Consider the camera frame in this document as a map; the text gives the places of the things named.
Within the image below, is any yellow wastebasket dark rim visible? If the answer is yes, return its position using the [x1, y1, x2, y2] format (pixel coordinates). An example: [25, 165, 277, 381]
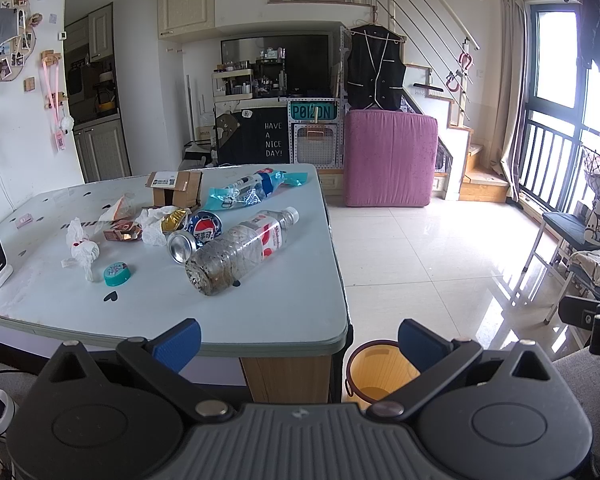
[343, 339, 420, 410]

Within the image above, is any white pet cage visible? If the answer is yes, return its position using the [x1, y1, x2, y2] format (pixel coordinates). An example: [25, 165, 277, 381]
[287, 98, 343, 170]

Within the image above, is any beige curtain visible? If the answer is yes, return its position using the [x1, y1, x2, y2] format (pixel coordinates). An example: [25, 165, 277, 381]
[490, 0, 529, 204]

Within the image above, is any red brown snack wrapper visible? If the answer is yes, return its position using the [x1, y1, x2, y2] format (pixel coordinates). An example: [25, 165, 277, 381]
[102, 219, 143, 242]

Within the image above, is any clear plastic bottle red label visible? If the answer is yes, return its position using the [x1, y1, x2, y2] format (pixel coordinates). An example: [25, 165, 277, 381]
[184, 207, 300, 296]

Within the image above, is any black vest on hanger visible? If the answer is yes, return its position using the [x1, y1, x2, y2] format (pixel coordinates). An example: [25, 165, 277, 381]
[346, 24, 406, 110]

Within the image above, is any brown cardboard box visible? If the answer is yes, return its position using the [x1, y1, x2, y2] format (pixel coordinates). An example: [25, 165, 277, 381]
[145, 170, 204, 210]

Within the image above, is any black television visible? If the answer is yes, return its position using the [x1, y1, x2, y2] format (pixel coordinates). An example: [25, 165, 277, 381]
[221, 34, 332, 99]

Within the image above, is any white plastic bag red print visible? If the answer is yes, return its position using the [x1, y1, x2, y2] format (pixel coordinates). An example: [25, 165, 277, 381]
[61, 218, 100, 283]

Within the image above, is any folding chair with cushion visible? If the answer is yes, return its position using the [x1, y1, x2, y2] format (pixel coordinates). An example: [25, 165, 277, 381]
[512, 192, 600, 325]

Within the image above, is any crushed Pepsi can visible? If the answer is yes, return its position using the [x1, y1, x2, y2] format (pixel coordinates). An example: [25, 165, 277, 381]
[166, 210, 222, 266]

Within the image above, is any white tissue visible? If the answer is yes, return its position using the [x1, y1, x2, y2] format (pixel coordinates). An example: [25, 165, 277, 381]
[135, 206, 180, 247]

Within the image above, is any white table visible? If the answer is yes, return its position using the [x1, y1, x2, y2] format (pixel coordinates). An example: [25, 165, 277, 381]
[0, 164, 349, 358]

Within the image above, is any pink upright mattress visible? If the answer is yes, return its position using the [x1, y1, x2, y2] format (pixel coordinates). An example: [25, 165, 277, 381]
[342, 110, 438, 207]

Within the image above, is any wooden staircase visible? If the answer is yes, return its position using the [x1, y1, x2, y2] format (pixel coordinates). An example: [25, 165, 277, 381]
[403, 63, 508, 204]

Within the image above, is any gold snack wrapper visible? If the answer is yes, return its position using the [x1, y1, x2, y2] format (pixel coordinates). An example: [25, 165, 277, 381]
[161, 208, 189, 233]

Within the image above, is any teal blue snack wrapper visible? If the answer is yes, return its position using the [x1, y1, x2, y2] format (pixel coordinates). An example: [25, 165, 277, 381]
[204, 168, 309, 211]

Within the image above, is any black chalkboard sign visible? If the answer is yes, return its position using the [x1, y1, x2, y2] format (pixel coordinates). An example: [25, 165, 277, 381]
[216, 107, 291, 165]

